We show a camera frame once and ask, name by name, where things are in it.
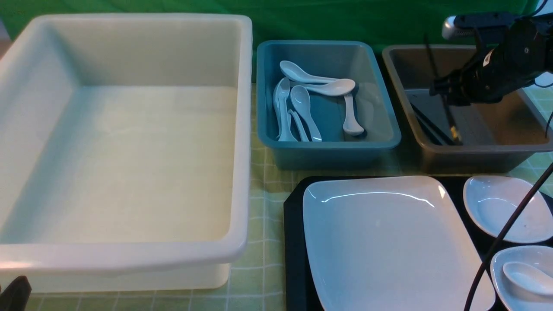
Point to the black chopstick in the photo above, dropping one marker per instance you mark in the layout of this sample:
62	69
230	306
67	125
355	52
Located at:
435	134
456	138

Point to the white small dish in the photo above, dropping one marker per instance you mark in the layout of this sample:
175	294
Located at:
491	200
513	297

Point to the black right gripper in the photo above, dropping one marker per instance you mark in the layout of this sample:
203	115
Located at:
491	75

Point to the white ceramic spoon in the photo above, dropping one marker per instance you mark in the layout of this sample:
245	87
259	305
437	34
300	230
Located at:
529	278

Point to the white spoon middle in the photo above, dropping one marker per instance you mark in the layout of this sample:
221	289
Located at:
301	101

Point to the white spoon small handle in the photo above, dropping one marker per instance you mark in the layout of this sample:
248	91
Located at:
299	125

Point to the large white square plate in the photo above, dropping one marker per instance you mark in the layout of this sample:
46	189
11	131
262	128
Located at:
387	244

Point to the teal plastic bin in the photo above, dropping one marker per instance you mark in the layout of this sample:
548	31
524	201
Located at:
372	105

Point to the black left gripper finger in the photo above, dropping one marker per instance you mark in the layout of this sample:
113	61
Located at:
16	295

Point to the black chopstick in bin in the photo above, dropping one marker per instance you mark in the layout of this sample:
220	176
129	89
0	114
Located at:
435	134

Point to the white spoon left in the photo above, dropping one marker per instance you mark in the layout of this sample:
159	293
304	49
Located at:
280	97

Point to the brown plastic bin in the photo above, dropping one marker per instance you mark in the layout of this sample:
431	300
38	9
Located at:
495	137

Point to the white spoon right upright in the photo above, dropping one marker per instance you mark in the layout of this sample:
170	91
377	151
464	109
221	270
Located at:
350	124

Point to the large white plastic tub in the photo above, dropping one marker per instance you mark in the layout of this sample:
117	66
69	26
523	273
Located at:
125	151

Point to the green checkered tablecloth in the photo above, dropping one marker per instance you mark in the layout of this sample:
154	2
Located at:
257	280

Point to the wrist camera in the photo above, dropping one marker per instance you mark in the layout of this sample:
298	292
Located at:
464	26

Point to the white spoon top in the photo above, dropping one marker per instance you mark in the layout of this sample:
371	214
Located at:
295	73

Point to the green backdrop cloth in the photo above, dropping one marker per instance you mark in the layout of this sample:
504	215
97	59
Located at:
379	23

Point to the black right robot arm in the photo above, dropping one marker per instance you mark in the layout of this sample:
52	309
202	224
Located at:
525	29

